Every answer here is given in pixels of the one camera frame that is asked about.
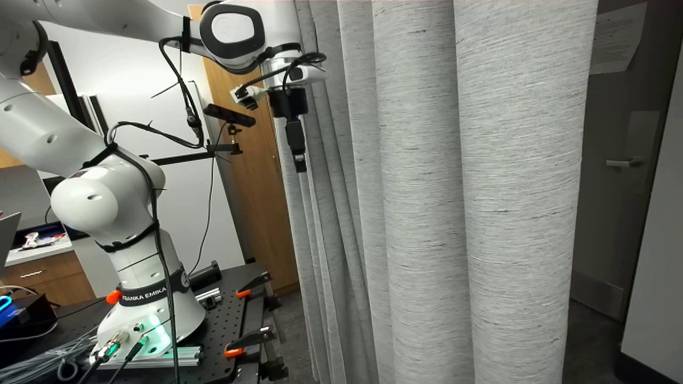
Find dark glass door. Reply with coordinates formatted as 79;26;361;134
567;0;683;328

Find grey cable bundle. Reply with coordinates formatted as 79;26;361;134
0;330;98;384

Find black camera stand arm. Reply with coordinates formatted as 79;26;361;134
150;140;242;167

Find grey woven curtain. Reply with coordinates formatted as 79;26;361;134
253;0;599;384

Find wooden door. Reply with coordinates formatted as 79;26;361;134
187;1;301;294

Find orange handled black clamp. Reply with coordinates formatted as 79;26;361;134
233;270;276;303
222;324;282;363

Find paper notice on door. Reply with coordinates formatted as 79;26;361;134
587;1;647;77

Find wooden drawer cabinet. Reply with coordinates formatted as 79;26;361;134
0;248;98;310

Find black metal post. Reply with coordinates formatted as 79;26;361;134
44;40;111;138

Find thin black camera cable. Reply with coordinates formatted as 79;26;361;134
185;126;219;279

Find silver door handle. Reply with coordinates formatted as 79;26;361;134
603;154;650;172

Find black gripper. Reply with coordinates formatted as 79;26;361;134
266;84;312;174

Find white countertop with papers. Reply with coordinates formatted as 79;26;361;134
2;220;76;268

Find black box with blue part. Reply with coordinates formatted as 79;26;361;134
0;291;59;346

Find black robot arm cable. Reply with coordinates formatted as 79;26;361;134
86;32;215;384

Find grey laptop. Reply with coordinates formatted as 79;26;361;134
0;209;22;268

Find black perforated breadboard table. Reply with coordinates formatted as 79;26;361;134
0;260;290;384

